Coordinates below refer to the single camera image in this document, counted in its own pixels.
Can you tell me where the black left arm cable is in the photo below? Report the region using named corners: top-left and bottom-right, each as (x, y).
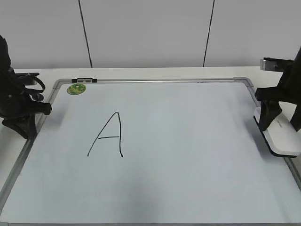
top-left (23, 76), bottom-right (47, 102)

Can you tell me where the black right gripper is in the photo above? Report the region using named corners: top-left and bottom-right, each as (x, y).
top-left (255, 51), bottom-right (301, 132)

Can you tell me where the whiteboard with grey frame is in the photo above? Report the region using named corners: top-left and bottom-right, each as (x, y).
top-left (0, 78), bottom-right (301, 224)

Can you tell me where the white whiteboard eraser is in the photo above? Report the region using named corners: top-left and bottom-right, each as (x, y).
top-left (261, 113), bottom-right (301, 158)

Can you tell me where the green round magnet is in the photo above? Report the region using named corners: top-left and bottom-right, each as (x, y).
top-left (67, 83), bottom-right (86, 96)

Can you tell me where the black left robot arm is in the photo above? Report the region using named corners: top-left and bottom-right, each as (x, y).
top-left (0, 39), bottom-right (239, 139)

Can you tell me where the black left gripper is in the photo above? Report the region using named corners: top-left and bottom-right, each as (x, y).
top-left (0, 68), bottom-right (52, 139)

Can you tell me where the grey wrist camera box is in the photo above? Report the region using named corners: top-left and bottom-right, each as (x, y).
top-left (260, 57), bottom-right (293, 72)

